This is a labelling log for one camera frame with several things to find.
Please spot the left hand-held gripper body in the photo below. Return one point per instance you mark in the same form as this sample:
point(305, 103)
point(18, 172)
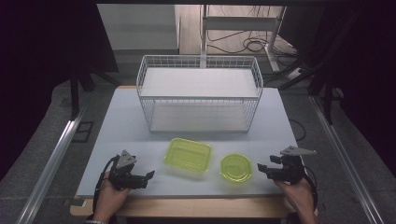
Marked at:
point(124, 174)

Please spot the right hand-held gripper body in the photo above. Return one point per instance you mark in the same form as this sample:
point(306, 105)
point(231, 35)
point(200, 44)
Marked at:
point(289, 169)

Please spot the round green plastic container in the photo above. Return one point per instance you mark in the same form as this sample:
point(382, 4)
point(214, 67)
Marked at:
point(236, 167)

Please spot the rectangular green plastic container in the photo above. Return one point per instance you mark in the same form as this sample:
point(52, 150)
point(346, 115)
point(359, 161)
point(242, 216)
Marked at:
point(188, 154)

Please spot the person's right hand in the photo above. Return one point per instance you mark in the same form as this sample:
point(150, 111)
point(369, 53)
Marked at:
point(297, 196)

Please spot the person's left hand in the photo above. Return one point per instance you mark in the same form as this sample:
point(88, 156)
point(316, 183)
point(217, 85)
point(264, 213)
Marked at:
point(109, 199)

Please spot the black floor plate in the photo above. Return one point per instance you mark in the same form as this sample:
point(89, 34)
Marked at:
point(82, 132)

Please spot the black metal stand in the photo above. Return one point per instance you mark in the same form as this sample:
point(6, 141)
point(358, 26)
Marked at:
point(74, 93)
point(327, 90)

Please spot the dark curtain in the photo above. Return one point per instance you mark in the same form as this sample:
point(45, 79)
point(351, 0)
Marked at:
point(373, 77)
point(37, 62)

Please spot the white cabinet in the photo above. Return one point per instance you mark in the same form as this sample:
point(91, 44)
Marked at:
point(137, 28)

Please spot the aluminium rail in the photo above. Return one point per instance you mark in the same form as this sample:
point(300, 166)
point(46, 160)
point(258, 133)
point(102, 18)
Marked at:
point(345, 161)
point(53, 158)

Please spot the white metal desk frame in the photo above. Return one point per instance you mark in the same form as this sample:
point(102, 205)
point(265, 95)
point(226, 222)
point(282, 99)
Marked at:
point(239, 23)

